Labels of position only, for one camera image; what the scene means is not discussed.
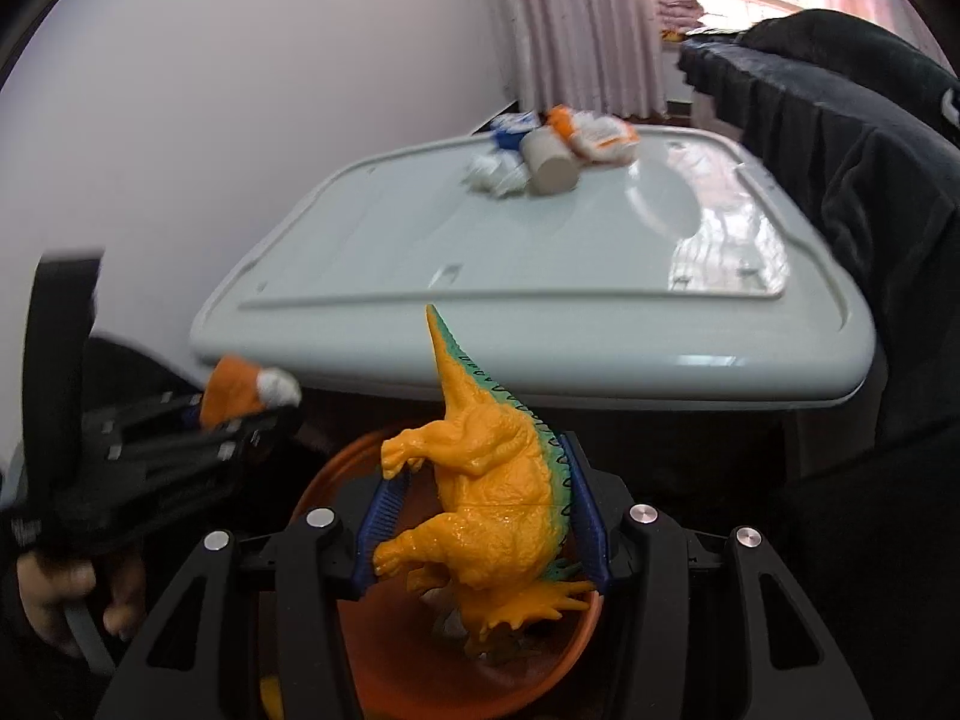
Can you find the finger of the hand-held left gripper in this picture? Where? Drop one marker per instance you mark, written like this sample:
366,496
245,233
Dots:
142,416
225,444

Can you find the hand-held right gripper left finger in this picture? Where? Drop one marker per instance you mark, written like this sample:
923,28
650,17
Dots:
382,517

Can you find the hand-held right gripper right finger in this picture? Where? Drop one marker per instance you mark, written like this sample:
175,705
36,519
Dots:
589,532

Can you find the orange grey sock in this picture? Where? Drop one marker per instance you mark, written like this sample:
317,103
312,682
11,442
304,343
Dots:
232,386

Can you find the orange toy dinosaur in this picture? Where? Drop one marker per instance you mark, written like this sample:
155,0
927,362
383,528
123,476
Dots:
487,487

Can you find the orange plastic basin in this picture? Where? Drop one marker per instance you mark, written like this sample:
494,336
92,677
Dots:
420,660

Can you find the person's left hand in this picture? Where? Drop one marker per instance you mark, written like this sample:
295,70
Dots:
124,592

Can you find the pale plastic storage box lid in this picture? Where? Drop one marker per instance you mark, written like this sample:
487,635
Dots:
525,255

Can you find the white crumpled tissue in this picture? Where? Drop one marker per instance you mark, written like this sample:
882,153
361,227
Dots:
495,174

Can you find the white brown cylinder cup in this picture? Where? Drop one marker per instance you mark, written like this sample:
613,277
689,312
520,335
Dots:
551,165

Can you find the orange white bread packet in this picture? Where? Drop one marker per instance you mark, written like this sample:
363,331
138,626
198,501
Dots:
600,136

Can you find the blue tissue pack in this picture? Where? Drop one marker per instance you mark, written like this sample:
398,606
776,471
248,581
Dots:
514,129

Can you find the dark blue bed cover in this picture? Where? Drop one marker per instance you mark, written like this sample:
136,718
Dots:
885,187

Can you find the yellow black printed cloth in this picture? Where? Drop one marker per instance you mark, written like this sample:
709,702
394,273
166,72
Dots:
673,34

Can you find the pale spotted curtain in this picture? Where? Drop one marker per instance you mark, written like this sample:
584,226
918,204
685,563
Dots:
585,22

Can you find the folded pink quilt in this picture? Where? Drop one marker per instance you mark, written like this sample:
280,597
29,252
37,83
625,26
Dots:
675,6

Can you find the black fleece blanket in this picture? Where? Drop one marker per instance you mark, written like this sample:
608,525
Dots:
840,45

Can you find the black white printed pillow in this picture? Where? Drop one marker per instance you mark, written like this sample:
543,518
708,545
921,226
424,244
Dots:
951,106

